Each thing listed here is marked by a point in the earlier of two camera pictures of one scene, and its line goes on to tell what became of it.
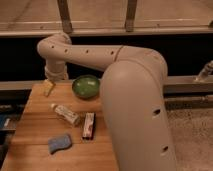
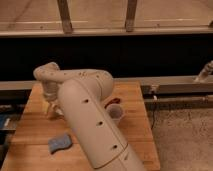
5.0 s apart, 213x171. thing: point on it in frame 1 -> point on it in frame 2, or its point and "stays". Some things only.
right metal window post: (131, 12) stays
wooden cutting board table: (61, 132) stays
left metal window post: (64, 12) stays
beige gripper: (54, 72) -> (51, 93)
